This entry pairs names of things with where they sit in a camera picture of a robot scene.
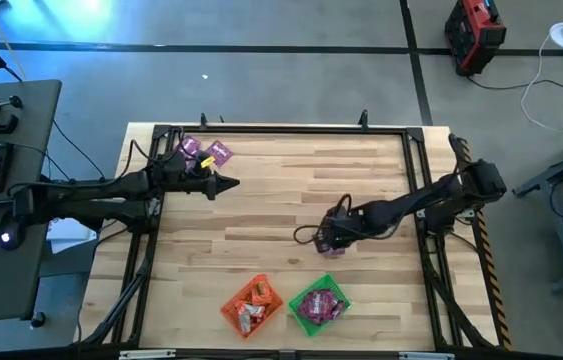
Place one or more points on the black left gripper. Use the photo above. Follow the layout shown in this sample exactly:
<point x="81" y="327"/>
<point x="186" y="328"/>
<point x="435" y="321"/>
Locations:
<point x="186" y="182"/>

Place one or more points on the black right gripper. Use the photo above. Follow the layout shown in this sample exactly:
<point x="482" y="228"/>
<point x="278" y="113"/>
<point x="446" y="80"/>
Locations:
<point x="341" y="232"/>

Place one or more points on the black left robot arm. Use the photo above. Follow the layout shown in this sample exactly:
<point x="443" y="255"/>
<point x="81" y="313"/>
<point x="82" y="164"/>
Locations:
<point x="86" y="192"/>

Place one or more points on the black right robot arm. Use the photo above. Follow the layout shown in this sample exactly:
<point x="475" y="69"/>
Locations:
<point x="411" y="202"/>

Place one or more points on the small yellow tag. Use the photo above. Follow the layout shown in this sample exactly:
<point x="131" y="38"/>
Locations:
<point x="207" y="161"/>

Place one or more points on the green plastic slotted basket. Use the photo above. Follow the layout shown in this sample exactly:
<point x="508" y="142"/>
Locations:
<point x="341" y="295"/>

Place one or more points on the orange plastic slotted basket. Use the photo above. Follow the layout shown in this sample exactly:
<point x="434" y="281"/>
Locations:
<point x="233" y="312"/>

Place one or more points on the yellow black hazard strip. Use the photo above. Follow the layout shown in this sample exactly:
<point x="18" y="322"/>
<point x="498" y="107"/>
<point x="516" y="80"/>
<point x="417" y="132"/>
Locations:
<point x="493" y="280"/>

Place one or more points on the white cardboard box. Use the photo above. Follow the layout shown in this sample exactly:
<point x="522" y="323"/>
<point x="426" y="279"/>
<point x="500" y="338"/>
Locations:
<point x="68" y="240"/>

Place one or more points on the black computer mouse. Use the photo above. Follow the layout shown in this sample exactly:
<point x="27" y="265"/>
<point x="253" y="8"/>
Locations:
<point x="11" y="240"/>

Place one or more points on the black desk caster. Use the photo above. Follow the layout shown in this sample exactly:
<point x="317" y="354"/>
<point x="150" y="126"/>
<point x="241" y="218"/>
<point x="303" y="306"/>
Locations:
<point x="37" y="320"/>

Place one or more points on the red and black case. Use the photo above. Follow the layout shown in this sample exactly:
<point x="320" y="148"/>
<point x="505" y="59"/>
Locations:
<point x="476" y="35"/>

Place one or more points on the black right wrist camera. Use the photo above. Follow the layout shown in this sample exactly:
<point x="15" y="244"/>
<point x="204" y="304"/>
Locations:
<point x="340" y="215"/>

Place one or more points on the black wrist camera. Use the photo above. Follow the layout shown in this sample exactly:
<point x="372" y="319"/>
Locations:
<point x="195" y="164"/>
<point x="340" y="215"/>

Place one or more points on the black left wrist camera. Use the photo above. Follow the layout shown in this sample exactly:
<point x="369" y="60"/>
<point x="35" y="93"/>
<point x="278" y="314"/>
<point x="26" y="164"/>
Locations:
<point x="195" y="164"/>

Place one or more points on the black metal table frame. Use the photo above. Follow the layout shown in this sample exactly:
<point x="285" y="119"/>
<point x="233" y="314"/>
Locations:
<point x="286" y="129"/>

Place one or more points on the grey metal bracket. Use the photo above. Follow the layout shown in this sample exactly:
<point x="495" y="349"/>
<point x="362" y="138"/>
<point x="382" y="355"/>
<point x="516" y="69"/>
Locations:
<point x="146" y="354"/>
<point x="426" y="356"/>

